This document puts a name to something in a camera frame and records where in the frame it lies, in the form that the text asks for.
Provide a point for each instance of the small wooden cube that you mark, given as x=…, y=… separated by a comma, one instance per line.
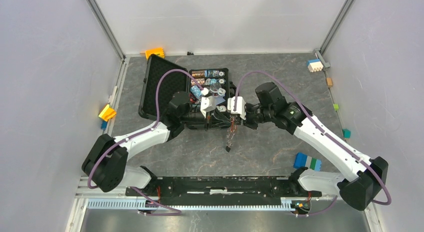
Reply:
x=329, y=82

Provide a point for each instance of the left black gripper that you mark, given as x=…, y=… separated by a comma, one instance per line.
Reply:
x=216, y=119

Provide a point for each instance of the blue green brick stack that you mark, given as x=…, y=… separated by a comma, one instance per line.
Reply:
x=302, y=160

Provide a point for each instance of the red keyring carabiner with rings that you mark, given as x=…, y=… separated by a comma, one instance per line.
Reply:
x=231, y=133

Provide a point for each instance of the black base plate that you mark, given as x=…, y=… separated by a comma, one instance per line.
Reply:
x=230, y=190

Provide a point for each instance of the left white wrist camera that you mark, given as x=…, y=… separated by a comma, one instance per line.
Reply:
x=208, y=104

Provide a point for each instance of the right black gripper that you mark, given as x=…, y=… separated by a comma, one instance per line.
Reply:
x=247, y=122

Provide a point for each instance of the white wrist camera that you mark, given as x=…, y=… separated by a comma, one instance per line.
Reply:
x=237, y=106
x=208, y=104

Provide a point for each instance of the white cable comb rail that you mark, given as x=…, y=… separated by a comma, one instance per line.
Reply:
x=143, y=204

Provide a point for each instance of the small blue block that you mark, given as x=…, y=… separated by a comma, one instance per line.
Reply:
x=104, y=125

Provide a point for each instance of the black poker chip case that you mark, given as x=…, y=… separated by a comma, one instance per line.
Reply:
x=163, y=79

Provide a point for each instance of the yellow orange toy block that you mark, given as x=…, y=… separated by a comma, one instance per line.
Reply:
x=107, y=113

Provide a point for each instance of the blue white toy block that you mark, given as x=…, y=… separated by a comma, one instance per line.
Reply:
x=315, y=65

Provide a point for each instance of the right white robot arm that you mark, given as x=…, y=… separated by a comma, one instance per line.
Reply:
x=359, y=179

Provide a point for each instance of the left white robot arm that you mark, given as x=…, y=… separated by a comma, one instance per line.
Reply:
x=106, y=164

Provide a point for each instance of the teal cube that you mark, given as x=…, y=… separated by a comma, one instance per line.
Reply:
x=346, y=133

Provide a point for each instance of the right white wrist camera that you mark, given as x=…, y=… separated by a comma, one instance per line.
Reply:
x=237, y=106

